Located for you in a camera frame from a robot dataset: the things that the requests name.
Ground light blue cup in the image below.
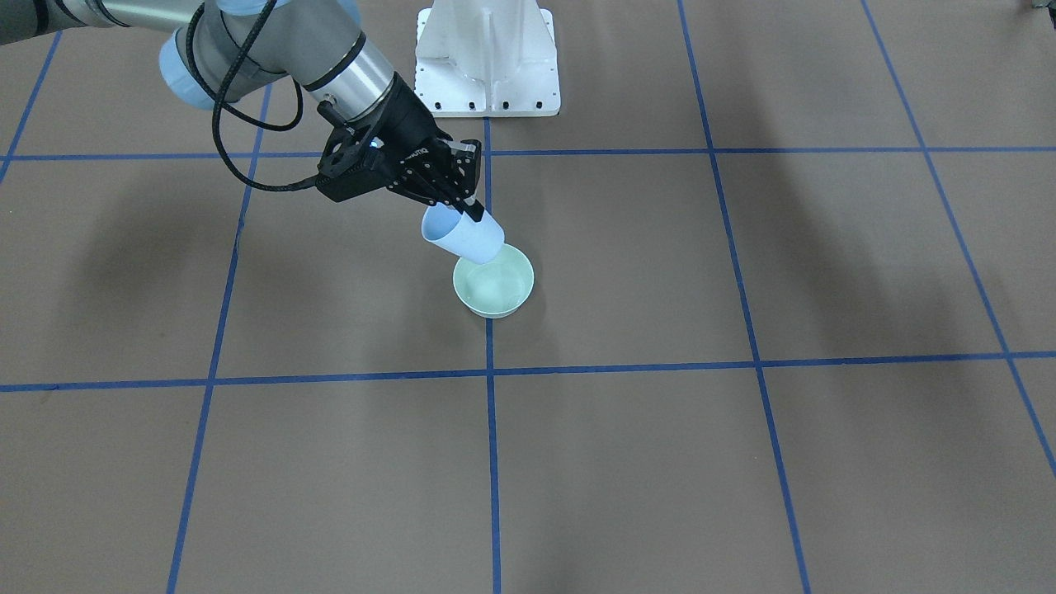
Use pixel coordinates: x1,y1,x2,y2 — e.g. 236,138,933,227
420,205,506,266

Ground green bowl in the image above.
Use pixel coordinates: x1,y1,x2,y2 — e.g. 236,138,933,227
452,244,535,319

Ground white pedestal column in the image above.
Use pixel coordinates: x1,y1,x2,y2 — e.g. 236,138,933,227
412,1,562,118

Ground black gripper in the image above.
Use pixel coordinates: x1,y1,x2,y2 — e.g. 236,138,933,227
376,73,486,223

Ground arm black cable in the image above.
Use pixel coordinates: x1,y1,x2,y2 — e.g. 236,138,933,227
186,0,331,194

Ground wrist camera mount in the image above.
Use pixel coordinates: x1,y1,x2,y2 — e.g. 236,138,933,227
314,99,397,203

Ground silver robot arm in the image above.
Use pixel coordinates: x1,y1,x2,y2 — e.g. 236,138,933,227
2,1,485,222

